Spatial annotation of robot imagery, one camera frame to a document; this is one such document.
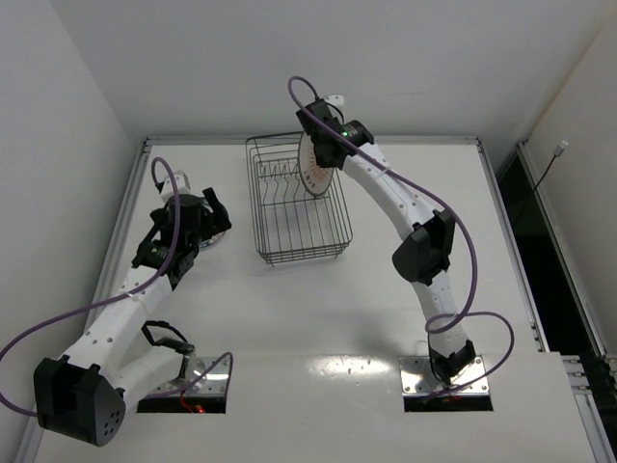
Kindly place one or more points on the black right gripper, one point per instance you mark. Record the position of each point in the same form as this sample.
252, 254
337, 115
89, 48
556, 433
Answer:
326, 154

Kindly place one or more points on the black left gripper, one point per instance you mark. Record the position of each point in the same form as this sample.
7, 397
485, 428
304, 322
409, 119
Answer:
212, 218

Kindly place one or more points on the orange sunburst plate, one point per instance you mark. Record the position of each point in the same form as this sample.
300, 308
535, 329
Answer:
315, 179

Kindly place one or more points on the white plate dark blue rim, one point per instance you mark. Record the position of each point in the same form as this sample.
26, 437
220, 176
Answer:
212, 241

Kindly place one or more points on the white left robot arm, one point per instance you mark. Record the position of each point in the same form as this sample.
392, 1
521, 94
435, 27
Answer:
86, 393

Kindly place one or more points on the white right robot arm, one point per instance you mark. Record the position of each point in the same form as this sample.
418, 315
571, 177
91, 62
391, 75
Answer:
426, 233

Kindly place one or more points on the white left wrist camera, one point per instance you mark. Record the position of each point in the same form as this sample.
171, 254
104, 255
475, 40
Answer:
182, 185

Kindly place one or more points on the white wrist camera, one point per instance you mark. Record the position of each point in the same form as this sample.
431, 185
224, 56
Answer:
336, 100
182, 185

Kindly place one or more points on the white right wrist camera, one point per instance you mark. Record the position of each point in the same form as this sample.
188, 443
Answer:
336, 100

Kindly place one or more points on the grey wire dish rack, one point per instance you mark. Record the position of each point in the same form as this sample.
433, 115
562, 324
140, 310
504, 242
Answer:
290, 224

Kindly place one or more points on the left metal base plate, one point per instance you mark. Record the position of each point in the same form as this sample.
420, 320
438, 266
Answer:
208, 376

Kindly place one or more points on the metal base plate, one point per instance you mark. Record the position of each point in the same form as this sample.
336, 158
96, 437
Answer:
208, 376
418, 379

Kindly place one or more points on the white wall plug with cable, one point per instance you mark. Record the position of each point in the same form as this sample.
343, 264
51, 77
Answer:
557, 152

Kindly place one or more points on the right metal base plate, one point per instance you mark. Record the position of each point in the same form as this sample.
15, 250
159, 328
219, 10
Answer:
418, 379

